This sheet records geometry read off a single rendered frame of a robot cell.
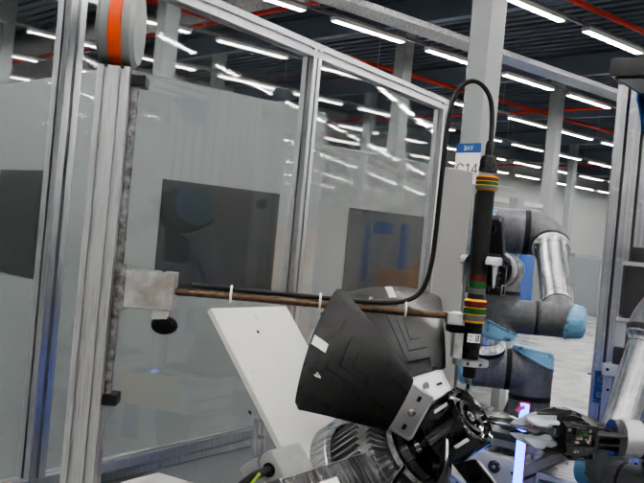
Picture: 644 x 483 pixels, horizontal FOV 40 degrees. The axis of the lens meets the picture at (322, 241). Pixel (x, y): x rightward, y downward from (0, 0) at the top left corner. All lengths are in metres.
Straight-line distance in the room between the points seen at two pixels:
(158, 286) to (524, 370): 1.19
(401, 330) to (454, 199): 4.76
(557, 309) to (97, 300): 0.97
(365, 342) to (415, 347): 0.24
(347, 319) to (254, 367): 0.28
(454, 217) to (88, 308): 5.02
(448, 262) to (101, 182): 4.98
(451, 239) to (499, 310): 4.55
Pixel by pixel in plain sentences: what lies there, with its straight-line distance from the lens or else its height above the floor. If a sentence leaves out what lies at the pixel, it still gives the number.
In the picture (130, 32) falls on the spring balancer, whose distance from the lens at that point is 1.70.
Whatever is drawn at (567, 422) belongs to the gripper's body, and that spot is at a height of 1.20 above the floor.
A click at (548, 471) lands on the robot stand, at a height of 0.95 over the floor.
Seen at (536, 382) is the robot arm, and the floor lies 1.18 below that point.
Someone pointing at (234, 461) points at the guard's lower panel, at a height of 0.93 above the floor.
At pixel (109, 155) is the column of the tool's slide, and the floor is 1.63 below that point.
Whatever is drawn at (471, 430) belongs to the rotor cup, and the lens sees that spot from 1.63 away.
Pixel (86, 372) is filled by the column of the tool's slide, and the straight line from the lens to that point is 1.72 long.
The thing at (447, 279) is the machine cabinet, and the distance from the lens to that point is 6.52.
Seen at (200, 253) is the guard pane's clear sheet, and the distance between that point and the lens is 2.15.
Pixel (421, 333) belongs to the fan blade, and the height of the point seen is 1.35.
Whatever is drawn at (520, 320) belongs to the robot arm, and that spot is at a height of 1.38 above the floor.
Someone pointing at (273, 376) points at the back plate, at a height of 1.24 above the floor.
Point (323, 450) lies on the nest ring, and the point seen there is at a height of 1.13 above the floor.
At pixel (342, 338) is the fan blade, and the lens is 1.52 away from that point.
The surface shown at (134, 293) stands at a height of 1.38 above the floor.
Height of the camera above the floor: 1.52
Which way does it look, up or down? level
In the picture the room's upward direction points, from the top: 5 degrees clockwise
